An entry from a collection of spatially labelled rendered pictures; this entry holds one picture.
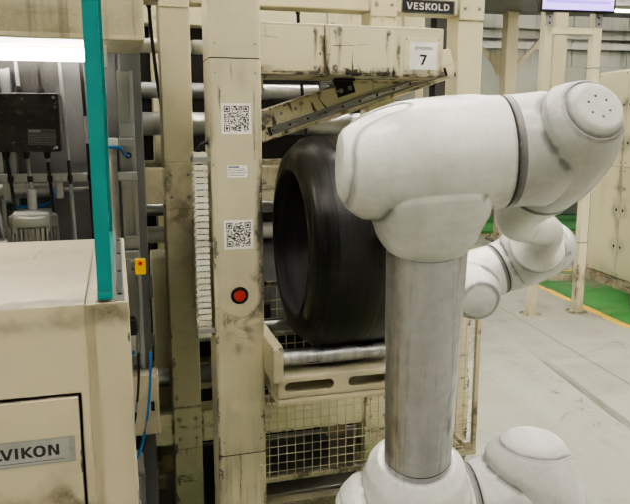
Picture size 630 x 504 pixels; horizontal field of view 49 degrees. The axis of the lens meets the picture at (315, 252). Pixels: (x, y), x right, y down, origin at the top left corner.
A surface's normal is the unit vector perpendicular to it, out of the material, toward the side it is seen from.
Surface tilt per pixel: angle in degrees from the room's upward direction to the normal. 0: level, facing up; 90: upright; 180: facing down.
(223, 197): 90
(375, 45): 90
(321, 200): 67
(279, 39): 90
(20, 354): 90
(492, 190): 123
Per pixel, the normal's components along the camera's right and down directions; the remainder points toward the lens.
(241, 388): 0.27, 0.17
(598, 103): 0.19, -0.34
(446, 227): 0.12, 0.57
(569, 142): -0.34, 0.47
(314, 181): -0.51, -0.39
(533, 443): 0.04, -0.98
